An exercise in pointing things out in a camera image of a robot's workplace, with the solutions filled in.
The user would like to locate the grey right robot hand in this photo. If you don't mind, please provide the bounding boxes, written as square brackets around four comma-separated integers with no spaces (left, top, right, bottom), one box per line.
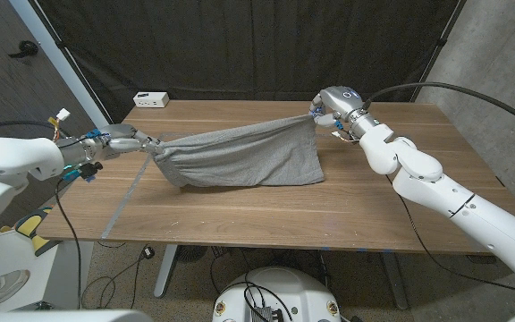
[309,85,382,139]

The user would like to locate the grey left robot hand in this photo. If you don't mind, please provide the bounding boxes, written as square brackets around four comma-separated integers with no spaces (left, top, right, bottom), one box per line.
[63,123,165,165]

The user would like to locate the grey shorts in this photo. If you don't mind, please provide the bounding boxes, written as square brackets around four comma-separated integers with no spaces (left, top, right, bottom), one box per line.
[152,114,325,189]

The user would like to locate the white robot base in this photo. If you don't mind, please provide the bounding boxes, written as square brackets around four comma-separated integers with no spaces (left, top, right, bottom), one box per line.
[212,267,342,322]

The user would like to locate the white power adapter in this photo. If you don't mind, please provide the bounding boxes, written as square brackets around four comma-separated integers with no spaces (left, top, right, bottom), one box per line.
[132,91,171,109]

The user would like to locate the black backdrop stand pole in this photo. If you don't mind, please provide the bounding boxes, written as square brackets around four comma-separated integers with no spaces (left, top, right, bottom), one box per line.
[411,0,468,103]
[29,0,116,131]

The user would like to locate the black backdrop curtain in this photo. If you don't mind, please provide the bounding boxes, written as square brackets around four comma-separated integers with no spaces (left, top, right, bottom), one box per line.
[33,0,464,129]

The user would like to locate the dark wooden door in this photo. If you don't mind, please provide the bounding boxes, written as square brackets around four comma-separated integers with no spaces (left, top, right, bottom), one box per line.
[0,0,106,233]

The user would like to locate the yellow and black object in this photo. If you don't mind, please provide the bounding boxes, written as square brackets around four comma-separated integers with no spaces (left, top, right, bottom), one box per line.
[0,205,62,257]

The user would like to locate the black round fan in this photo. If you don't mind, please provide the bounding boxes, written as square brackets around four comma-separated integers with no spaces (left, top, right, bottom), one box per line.
[175,244,208,264]

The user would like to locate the white table leg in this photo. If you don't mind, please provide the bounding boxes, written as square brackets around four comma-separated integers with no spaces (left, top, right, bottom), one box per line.
[153,244,179,299]

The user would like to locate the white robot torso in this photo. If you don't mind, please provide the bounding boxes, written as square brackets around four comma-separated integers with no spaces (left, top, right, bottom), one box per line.
[0,308,154,322]

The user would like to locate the grey table leg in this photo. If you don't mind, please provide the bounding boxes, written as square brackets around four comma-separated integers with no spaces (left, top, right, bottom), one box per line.
[380,252,409,310]

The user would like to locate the grey box on base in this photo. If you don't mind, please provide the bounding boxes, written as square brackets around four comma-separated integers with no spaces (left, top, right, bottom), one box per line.
[250,306,285,322]

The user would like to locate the white door frame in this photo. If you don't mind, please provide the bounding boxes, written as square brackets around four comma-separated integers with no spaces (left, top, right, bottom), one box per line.
[9,0,114,139]

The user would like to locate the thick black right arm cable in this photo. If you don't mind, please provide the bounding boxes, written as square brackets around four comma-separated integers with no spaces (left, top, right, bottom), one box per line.
[364,81,515,135]

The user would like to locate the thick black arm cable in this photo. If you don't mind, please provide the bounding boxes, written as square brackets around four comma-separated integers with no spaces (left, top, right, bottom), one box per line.
[0,119,69,140]
[364,81,515,135]

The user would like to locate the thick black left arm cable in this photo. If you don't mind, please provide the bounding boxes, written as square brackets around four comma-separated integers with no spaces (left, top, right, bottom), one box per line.
[0,119,69,140]

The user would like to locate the black floor cable with plug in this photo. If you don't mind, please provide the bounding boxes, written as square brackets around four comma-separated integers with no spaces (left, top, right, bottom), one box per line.
[80,244,156,310]

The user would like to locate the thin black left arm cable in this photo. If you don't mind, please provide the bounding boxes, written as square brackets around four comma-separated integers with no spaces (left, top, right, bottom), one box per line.
[54,177,83,310]

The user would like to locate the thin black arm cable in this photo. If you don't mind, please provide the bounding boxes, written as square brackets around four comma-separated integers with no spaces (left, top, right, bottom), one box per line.
[54,177,83,310]
[384,174,515,301]

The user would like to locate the black door handle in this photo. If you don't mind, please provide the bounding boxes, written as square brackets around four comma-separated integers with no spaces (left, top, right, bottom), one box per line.
[7,39,39,59]

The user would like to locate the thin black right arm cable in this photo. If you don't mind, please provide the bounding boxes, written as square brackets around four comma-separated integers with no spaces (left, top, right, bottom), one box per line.
[384,174,515,301]

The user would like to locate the black base cable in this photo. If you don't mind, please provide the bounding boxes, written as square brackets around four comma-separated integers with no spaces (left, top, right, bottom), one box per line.
[215,280,295,322]

